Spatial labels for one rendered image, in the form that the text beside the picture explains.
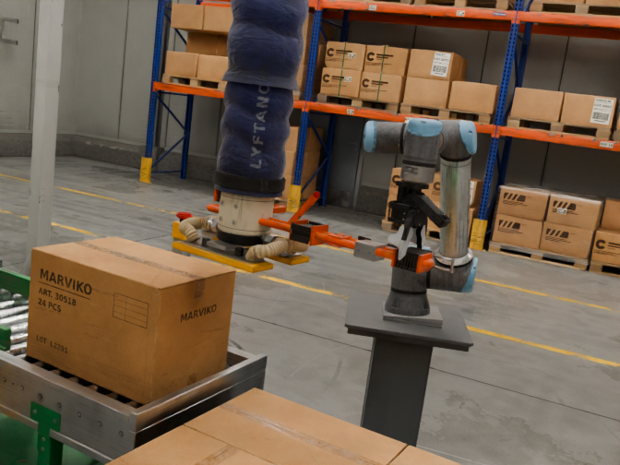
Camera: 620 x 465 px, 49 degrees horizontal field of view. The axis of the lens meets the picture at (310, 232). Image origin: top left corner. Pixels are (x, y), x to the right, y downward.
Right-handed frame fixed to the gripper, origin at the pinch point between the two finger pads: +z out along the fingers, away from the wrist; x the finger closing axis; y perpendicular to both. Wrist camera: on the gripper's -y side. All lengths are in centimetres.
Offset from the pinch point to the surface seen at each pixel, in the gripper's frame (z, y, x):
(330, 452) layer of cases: 65, 16, 0
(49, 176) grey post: 39, 363, -132
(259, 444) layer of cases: 65, 34, 13
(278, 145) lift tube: -23, 49, 2
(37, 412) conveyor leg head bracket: 73, 104, 42
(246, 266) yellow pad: 11.9, 44.5, 15.6
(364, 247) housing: 0.1, 12.7, 3.9
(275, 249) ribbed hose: 6.3, 39.6, 9.3
